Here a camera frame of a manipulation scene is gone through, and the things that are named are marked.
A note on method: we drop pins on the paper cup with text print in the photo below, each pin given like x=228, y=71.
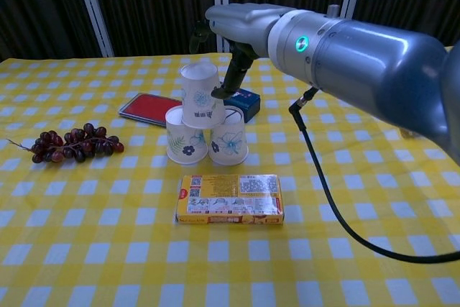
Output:
x=199, y=98

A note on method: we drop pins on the yellow white checkered tablecloth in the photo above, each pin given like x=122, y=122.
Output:
x=108, y=256

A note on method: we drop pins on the paper cup with green leaf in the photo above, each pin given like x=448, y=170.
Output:
x=183, y=145

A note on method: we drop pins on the dark red grape bunch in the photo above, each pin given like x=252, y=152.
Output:
x=82, y=145

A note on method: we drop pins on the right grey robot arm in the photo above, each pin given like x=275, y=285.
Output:
x=377, y=59

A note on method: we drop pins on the yellow snack box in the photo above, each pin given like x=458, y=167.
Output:
x=230, y=199

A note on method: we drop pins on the paper cup black line base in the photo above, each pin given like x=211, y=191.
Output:
x=230, y=145

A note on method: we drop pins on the dark blue rectangular box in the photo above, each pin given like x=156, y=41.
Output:
x=248, y=104

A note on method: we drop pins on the red ink pad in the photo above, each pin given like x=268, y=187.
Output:
x=143, y=107

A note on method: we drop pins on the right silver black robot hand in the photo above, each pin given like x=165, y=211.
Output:
x=244, y=23

